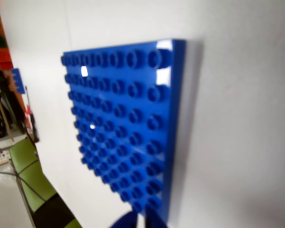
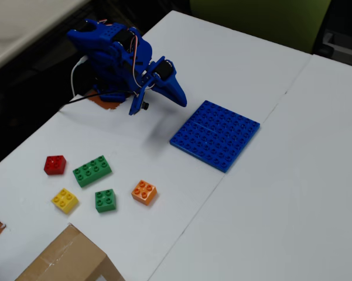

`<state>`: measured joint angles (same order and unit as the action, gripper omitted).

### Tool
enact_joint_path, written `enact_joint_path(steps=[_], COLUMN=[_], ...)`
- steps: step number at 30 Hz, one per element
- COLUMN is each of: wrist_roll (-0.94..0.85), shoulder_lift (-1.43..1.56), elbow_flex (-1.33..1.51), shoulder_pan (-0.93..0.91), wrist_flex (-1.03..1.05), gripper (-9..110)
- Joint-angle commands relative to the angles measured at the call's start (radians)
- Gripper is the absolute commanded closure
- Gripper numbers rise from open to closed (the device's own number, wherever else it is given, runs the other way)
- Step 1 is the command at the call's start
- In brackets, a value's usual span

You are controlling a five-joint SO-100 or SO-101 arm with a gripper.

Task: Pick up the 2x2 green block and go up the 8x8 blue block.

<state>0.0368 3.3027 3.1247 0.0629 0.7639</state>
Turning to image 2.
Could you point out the blue 8x8 baseplate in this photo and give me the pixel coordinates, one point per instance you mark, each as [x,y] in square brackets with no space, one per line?
[213,137]

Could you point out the green 2x4 block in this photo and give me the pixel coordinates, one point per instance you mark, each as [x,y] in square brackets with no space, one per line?
[92,171]

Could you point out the brown cardboard box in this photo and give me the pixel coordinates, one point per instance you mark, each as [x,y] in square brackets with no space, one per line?
[70,257]

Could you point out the dark grey storage unit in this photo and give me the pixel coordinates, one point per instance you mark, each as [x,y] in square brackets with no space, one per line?
[344,44]

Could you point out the green 2x2 block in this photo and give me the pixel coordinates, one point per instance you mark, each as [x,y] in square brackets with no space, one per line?
[105,202]

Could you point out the blue-mounted wrist camera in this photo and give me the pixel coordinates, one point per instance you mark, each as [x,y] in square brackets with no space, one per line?
[136,102]

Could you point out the white desk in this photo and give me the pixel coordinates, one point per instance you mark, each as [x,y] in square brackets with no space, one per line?
[17,38]

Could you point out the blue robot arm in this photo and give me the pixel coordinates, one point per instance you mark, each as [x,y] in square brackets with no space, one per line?
[105,35]

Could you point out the yellow 2x2 block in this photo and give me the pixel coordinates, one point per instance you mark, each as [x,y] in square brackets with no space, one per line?
[65,201]

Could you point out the red 2x2 block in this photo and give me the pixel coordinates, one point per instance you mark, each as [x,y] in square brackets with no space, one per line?
[55,166]

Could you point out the orange 2x2 block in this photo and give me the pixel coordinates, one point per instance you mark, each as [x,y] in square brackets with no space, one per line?
[144,193]

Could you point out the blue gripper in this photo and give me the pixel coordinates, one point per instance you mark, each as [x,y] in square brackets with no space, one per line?
[173,85]

